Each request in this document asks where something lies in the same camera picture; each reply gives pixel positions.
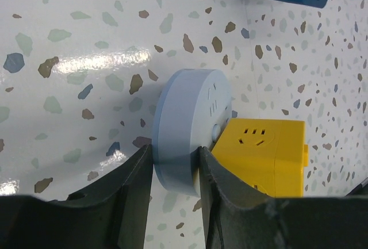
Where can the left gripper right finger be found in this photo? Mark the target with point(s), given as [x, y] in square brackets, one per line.
[235, 215]

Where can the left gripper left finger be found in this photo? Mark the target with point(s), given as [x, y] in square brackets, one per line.
[108, 213]

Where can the yellow cube socket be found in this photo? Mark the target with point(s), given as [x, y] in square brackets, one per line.
[267, 154]

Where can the light blue round socket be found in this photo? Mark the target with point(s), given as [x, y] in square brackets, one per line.
[193, 110]

